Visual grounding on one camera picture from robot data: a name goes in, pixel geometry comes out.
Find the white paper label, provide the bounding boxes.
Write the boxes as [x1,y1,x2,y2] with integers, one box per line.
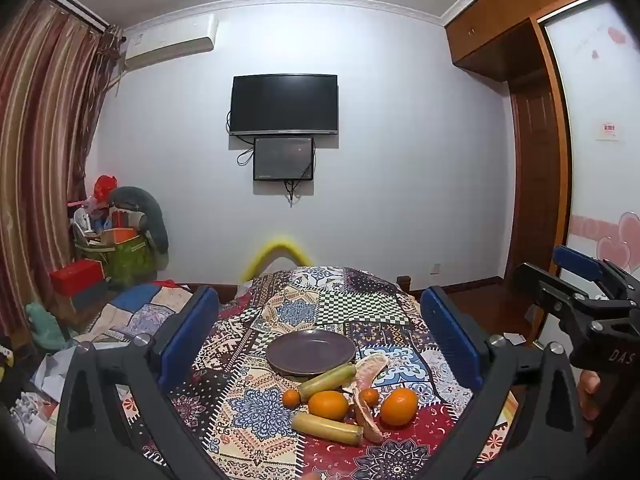
[597,121,626,143]

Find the white papers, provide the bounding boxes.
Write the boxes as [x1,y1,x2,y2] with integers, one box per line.
[10,347,76,441]

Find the yellow foam tube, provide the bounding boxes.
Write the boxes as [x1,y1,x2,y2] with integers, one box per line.
[240,239,312,281]

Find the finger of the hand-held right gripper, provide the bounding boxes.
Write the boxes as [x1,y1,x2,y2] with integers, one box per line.
[552,245,632,307]
[514,261,601,325]

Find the striped brown curtain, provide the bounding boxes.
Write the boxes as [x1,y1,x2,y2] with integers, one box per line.
[0,0,123,341]

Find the small black wall panel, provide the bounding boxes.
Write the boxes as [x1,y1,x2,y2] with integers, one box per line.
[253,136,315,182]

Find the dark purple plate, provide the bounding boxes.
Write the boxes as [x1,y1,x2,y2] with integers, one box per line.
[265,330,356,378]

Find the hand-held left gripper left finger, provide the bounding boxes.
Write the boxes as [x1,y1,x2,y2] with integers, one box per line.
[55,285,222,480]

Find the white curtain rail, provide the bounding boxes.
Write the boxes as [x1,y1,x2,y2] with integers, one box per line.
[41,0,112,30]

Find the peeled pomelo segment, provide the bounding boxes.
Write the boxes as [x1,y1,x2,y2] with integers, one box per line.
[353,387,385,444]
[354,352,390,391]

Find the brown wooden door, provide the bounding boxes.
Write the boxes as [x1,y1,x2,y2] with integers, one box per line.
[510,80,560,293]

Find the patchwork printed blanket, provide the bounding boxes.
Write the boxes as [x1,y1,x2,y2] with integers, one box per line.
[85,265,521,480]

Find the white plastic basket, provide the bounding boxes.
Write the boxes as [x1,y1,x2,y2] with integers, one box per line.
[72,207,101,242]

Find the black wall television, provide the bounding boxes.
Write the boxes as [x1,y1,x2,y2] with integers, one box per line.
[229,74,340,137]

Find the white wardrobe sliding door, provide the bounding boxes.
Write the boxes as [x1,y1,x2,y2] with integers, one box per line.
[542,0,640,291]

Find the red box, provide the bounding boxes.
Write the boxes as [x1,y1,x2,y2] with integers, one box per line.
[49,259,106,297]

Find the orange box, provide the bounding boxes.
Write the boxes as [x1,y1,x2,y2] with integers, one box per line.
[102,227,138,246]

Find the large orange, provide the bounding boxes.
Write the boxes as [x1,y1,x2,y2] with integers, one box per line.
[308,390,350,422]
[380,388,419,427]

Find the white air conditioner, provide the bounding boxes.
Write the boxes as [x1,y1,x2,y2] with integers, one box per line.
[123,13,219,72]

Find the wooden overhead cabinet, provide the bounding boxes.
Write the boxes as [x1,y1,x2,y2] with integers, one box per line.
[445,0,606,83]

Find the red plastic bag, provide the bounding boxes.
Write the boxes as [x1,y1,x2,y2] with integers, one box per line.
[93,175,121,203]

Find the person's right hand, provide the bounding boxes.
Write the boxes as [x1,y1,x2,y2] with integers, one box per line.
[576,369,602,423]

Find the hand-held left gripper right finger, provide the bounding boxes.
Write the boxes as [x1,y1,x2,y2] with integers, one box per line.
[420,285,589,480]

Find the green bag with clutter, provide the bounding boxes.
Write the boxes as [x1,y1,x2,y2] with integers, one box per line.
[109,186,170,263]

